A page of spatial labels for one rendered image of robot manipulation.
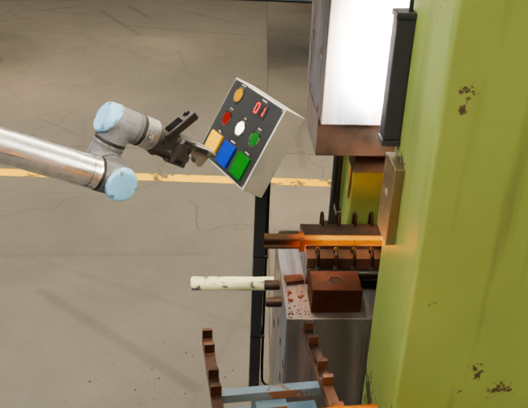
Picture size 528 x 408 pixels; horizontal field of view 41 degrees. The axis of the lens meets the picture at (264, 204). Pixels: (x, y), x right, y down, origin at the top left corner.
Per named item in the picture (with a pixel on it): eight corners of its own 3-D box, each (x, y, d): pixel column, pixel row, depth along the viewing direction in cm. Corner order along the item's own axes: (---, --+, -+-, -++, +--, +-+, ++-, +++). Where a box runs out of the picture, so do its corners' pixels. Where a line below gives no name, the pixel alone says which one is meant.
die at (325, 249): (305, 284, 181) (308, 255, 177) (298, 244, 198) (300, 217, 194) (468, 284, 183) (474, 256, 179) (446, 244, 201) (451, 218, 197)
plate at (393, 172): (385, 245, 146) (395, 169, 138) (376, 223, 154) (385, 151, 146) (394, 245, 146) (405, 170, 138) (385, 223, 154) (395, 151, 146)
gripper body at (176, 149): (176, 159, 214) (142, 146, 207) (189, 134, 212) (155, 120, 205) (185, 169, 208) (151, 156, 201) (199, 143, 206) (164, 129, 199)
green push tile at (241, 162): (237, 180, 219) (249, 159, 217) (227, 171, 225) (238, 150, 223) (242, 182, 220) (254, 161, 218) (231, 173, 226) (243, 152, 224)
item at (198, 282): (190, 295, 231) (190, 281, 228) (191, 285, 235) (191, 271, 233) (325, 295, 233) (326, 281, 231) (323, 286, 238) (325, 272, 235)
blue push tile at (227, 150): (224, 168, 226) (235, 147, 225) (214, 159, 232) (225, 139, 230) (228, 170, 228) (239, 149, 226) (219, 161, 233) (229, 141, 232)
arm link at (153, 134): (142, 111, 203) (154, 122, 195) (156, 116, 206) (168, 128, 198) (128, 138, 204) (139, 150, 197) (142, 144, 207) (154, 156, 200)
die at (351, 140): (315, 155, 164) (317, 116, 160) (306, 124, 182) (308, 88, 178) (493, 158, 167) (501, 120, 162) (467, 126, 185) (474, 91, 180)
